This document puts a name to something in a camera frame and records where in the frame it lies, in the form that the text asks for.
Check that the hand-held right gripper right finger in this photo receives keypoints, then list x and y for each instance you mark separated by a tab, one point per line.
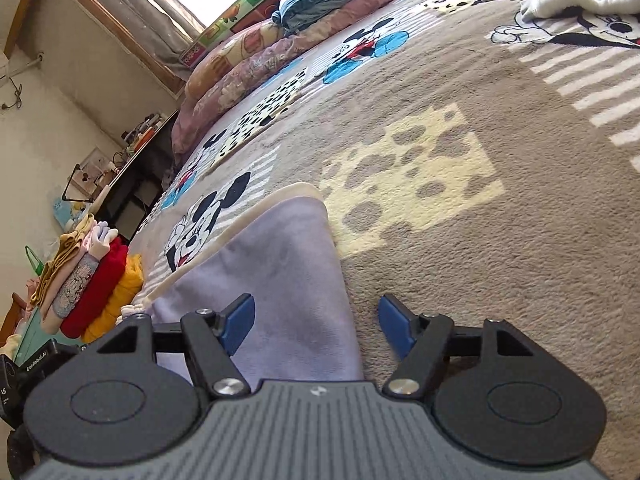
396	325

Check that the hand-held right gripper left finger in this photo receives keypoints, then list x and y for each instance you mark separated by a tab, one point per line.
237	324

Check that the purple and cream pants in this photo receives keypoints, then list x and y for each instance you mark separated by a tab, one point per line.
280	270

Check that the stack of folded clothes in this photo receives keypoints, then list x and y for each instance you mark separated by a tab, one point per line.
52	310

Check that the silver sequin folded garment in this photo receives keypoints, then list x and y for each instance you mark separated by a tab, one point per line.
72	285

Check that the red folded garment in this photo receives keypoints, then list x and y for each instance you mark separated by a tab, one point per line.
95	290

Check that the cartoon printed blanket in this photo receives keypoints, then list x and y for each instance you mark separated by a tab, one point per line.
450	240

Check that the yellow folded garment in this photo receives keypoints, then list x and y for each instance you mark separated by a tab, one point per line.
120	295

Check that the mustard folded garment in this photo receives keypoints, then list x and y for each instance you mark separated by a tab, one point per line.
62	255

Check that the black desk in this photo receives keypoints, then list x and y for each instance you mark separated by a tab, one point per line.
130	185

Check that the desk clutter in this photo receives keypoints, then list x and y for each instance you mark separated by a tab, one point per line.
142	132

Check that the purple floral pillow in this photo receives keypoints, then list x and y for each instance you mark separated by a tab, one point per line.
240	75

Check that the orange floral pillow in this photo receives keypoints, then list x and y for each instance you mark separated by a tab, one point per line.
225	57

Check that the colourful foam play mat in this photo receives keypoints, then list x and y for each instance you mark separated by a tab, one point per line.
240	7

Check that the beige curtain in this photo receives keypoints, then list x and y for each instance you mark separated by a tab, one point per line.
150	5

